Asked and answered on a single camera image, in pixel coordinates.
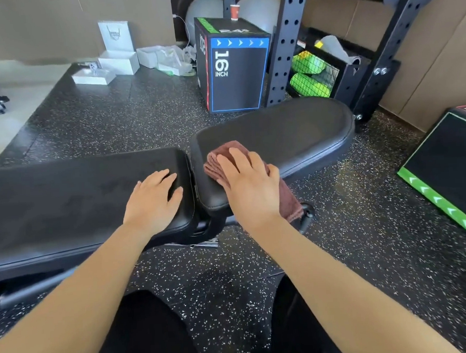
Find grey rolled mat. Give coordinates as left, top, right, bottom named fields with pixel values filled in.
left=319, top=33, right=362, bottom=67

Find white exercise ball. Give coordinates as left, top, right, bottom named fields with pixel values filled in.
left=236, top=0, right=282, bottom=37
left=183, top=0, right=227, bottom=45

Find white cable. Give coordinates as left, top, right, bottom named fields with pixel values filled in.
left=173, top=13, right=193, bottom=50

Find green foam roller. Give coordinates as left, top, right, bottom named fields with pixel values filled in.
left=288, top=71, right=333, bottom=101
left=290, top=49, right=328, bottom=77

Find person's right forearm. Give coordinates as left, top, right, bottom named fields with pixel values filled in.
left=242, top=204, right=460, bottom=353

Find person's left leg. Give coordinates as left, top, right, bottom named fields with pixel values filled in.
left=87, top=287, right=204, bottom=353

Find person's right leg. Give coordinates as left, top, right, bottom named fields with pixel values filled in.
left=261, top=272, right=344, bottom=353

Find clear plastic bags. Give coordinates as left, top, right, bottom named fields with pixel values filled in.
left=155, top=44, right=197, bottom=78

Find black padded weight bench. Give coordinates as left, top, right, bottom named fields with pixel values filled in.
left=0, top=94, right=364, bottom=312

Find person's right hand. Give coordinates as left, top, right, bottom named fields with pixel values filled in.
left=215, top=144, right=284, bottom=234

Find person's leg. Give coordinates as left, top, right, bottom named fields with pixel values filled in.
left=261, top=272, right=344, bottom=353
left=87, top=287, right=204, bottom=353

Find person's left hand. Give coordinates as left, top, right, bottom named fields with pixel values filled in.
left=120, top=168, right=186, bottom=239

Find black wire storage basket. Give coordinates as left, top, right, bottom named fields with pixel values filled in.
left=283, top=21, right=403, bottom=114

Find black perforated steel rack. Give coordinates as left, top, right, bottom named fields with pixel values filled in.
left=222, top=0, right=449, bottom=140

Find person's left forearm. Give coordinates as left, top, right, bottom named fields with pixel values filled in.
left=0, top=221, right=157, bottom=353

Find black plyo box coloured borders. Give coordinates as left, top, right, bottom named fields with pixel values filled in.
left=193, top=13, right=275, bottom=114
left=394, top=103, right=466, bottom=251

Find white printed box lid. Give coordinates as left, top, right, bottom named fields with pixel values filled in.
left=97, top=19, right=135, bottom=54

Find brown cleaning cloth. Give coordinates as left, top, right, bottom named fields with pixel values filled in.
left=202, top=137, right=304, bottom=228

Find flat white box tray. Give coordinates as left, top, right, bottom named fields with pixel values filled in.
left=71, top=66, right=117, bottom=87

